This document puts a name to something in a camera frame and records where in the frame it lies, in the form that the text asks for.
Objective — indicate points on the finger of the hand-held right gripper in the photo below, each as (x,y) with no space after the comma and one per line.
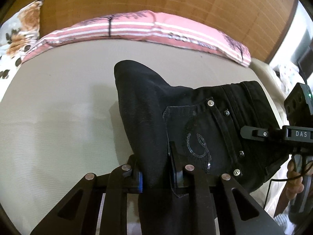
(254,132)

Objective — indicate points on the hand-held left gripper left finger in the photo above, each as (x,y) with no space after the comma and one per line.
(139,179)

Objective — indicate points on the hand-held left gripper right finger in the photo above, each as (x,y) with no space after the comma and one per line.
(177,176)

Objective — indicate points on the black pants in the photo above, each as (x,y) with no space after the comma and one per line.
(151,107)

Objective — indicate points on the person's right hand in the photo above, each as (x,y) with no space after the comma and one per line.
(294,181)

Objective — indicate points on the white dotted cloth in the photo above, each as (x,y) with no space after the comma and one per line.
(286,72)

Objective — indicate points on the black box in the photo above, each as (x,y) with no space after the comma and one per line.
(306,53)

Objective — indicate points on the blue-white striped cloth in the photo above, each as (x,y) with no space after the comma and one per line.
(281,221)

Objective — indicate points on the beige bed sheet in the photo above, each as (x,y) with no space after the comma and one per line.
(61,102)

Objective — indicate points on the pink striped pillow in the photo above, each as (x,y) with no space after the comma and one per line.
(146,27)

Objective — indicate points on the floral pillow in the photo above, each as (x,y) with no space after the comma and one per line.
(24,22)

